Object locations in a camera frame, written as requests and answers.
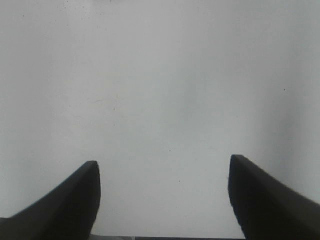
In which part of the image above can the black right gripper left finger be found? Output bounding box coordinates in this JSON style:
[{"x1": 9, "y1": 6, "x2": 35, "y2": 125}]
[{"x1": 0, "y1": 161, "x2": 101, "y2": 240}]

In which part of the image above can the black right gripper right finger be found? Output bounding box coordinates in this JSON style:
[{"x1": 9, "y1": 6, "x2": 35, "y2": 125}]
[{"x1": 228, "y1": 155, "x2": 320, "y2": 240}]

